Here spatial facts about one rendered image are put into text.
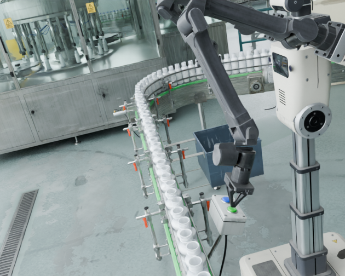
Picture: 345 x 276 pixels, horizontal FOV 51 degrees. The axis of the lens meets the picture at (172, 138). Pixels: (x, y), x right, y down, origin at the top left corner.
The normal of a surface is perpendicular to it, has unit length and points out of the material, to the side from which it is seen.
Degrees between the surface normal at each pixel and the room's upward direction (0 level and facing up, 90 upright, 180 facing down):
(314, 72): 90
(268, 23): 70
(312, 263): 90
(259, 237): 0
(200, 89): 90
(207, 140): 90
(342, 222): 0
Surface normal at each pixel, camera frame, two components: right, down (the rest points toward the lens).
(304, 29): 0.30, -0.06
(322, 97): 0.21, 0.54
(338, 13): -0.14, 0.44
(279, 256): -0.18, -0.90
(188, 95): 0.33, 0.32
